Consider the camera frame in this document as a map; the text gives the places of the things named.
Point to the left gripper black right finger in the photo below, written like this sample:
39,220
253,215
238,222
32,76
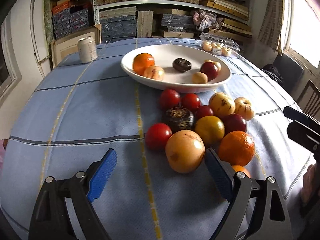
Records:
221,174

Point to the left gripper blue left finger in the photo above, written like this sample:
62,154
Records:
102,172

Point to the large orange tangerine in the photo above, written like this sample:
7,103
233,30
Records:
237,148

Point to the yellow green round fruit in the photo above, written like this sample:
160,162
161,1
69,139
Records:
211,130

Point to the large dark red plum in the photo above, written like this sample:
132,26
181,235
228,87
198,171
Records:
234,122

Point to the yellow peach back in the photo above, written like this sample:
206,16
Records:
222,105

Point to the dark purple tomato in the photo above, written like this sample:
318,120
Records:
181,65
178,118

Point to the small brown round fruit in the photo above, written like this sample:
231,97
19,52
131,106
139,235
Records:
199,78

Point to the small striped peach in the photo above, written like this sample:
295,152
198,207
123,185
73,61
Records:
154,72

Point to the person's right hand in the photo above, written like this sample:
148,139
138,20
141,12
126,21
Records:
308,187

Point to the wooden chair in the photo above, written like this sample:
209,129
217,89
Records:
309,99

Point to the red cherry tomato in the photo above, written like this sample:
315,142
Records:
157,136
169,99
203,111
191,102

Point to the blue checked tablecloth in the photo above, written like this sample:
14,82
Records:
79,111

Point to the clear plastic fruit box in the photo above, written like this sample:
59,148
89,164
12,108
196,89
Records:
218,45

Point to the silver drink can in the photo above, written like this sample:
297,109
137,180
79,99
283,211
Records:
87,49

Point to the cardboard box beige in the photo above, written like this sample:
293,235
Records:
68,44

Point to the pink plastic bag on shelf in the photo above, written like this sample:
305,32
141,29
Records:
205,20

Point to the white shelving unit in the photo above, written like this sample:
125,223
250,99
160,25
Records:
171,18

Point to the window with white frame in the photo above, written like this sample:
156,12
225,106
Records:
9,59

